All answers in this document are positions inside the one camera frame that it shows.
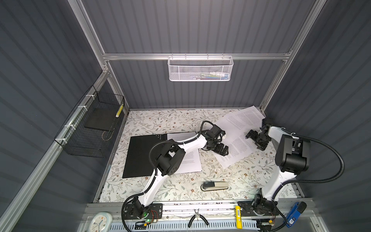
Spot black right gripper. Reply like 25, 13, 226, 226
246, 130, 270, 151

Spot black file folder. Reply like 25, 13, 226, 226
122, 134, 167, 178

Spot printed sheet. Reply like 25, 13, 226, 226
167, 132, 202, 174
215, 106, 264, 169

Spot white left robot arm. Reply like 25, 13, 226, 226
123, 120, 229, 219

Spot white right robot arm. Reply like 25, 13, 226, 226
238, 118, 345, 216

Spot grey black stapler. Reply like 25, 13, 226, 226
201, 181, 229, 191

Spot pens in white basket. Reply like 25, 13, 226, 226
193, 72, 230, 81

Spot yellow utility knife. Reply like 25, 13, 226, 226
235, 206, 243, 229

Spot yellow marker in basket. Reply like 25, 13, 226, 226
116, 104, 124, 118

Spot black pad in basket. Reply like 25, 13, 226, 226
84, 108, 117, 131

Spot white wire mesh basket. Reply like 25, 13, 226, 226
167, 56, 234, 82

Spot black handled pliers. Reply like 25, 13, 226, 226
187, 210, 210, 228

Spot black wire basket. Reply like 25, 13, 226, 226
55, 87, 125, 158

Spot white wall clock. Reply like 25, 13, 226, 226
88, 212, 113, 232

